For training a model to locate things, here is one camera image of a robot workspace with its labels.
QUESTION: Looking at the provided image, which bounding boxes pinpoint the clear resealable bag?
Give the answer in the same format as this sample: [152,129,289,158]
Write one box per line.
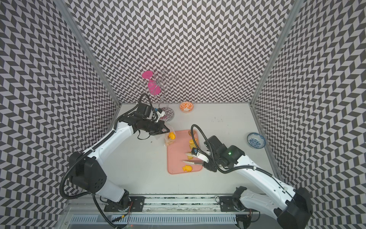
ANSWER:
[165,124,176,147]

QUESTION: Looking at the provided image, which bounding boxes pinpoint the metal tongs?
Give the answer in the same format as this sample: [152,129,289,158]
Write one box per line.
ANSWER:
[183,153,206,166]

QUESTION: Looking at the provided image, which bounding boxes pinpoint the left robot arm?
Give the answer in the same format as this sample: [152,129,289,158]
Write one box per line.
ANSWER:
[59,93,170,211]

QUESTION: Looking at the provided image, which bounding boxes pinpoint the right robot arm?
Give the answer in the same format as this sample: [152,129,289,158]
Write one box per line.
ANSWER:
[191,136,313,229]

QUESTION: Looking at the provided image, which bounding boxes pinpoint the yellow fish cookie lower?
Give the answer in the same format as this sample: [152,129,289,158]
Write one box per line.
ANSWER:
[182,165,193,172]

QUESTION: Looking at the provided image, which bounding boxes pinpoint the pink plastic tray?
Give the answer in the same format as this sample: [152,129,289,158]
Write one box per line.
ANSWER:
[167,130,203,175]

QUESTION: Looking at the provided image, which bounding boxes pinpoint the pink ornament on stand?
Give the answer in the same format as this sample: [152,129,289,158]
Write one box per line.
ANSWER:
[142,71,162,95]

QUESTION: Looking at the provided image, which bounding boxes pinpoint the orange patterned small bowl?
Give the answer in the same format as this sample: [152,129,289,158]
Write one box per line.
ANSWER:
[179,102,194,113]

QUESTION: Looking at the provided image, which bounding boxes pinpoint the blue white porcelain bowl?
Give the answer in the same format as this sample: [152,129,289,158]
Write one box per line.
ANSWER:
[247,132,266,149]

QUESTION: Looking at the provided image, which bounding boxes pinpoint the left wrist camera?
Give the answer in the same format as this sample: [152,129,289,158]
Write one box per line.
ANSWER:
[152,108,165,122]

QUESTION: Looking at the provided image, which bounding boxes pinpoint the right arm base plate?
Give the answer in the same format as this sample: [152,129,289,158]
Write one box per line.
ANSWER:
[215,196,258,213]

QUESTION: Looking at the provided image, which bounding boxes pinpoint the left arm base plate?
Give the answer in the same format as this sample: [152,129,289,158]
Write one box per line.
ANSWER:
[104,196,145,212]

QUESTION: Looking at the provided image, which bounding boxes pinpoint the aluminium front rail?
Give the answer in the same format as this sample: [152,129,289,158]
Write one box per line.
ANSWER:
[61,194,304,215]

